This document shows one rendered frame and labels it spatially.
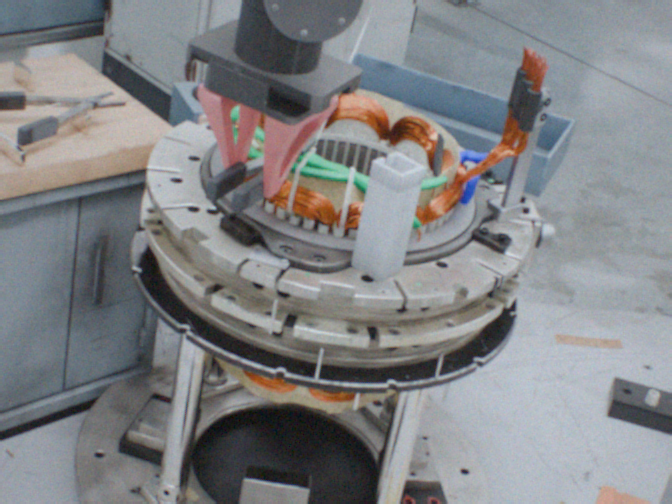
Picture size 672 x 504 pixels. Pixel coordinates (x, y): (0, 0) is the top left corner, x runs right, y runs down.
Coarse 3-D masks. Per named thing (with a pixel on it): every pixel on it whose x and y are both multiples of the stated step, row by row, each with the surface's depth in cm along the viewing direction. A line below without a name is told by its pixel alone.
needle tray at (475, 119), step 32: (352, 64) 141; (384, 64) 142; (384, 96) 143; (416, 96) 142; (448, 96) 140; (480, 96) 139; (448, 128) 130; (480, 128) 141; (544, 128) 138; (512, 160) 129; (544, 160) 128
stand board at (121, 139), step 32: (0, 64) 124; (32, 64) 125; (64, 64) 127; (64, 96) 121; (128, 96) 123; (0, 128) 113; (64, 128) 115; (96, 128) 116; (128, 128) 118; (160, 128) 119; (0, 160) 109; (32, 160) 110; (64, 160) 110; (96, 160) 112; (128, 160) 115; (0, 192) 107; (32, 192) 110
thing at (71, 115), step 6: (84, 102) 115; (72, 108) 113; (78, 108) 114; (84, 108) 114; (90, 108) 115; (60, 114) 112; (66, 114) 112; (72, 114) 112; (78, 114) 113; (60, 120) 111; (66, 120) 112; (72, 120) 113; (60, 126) 111
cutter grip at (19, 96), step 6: (0, 96) 112; (6, 96) 112; (12, 96) 113; (18, 96) 113; (24, 96) 113; (0, 102) 112; (6, 102) 113; (12, 102) 113; (18, 102) 113; (24, 102) 113; (0, 108) 113; (6, 108) 113; (12, 108) 113; (18, 108) 113; (24, 108) 114
